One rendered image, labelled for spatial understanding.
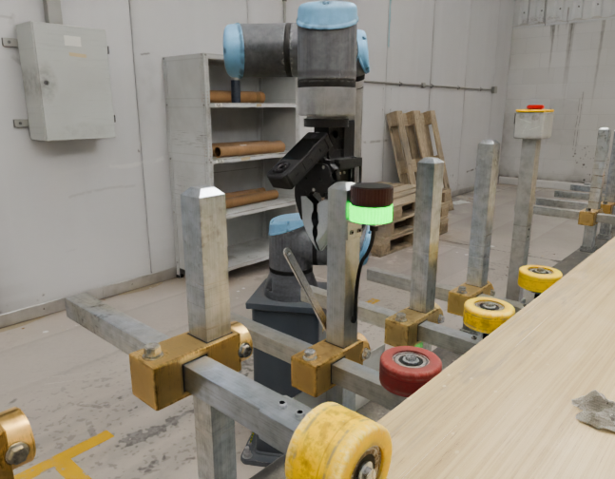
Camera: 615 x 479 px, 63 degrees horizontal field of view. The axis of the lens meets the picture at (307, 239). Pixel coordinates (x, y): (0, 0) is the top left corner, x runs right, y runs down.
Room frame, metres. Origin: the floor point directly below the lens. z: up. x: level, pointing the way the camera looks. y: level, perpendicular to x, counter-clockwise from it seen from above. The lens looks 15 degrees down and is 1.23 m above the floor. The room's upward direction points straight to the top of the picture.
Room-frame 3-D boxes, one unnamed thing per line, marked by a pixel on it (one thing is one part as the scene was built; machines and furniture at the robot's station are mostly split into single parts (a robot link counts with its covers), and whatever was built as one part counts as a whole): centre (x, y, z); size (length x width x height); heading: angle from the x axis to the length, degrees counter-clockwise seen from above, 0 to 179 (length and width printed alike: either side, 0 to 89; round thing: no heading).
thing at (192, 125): (3.77, 0.51, 0.78); 0.90 x 0.45 x 1.55; 139
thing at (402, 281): (1.11, -0.32, 0.81); 0.43 x 0.03 x 0.04; 48
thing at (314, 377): (0.71, -0.04, 0.85); 0.13 x 0.06 x 0.05; 138
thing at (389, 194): (0.70, -0.09, 1.11); 0.06 x 0.06 x 0.02
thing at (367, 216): (0.70, -0.09, 1.08); 0.06 x 0.06 x 0.02
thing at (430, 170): (0.92, -0.22, 0.90); 0.03 x 0.03 x 0.48; 48
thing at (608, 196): (2.03, -1.23, 0.91); 0.03 x 0.03 x 0.48; 48
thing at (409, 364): (0.60, -0.14, 0.85); 0.08 x 0.08 x 0.11
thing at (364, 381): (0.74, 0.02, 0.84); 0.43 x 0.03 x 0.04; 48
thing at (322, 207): (0.81, -0.04, 1.04); 0.06 x 0.03 x 0.09; 138
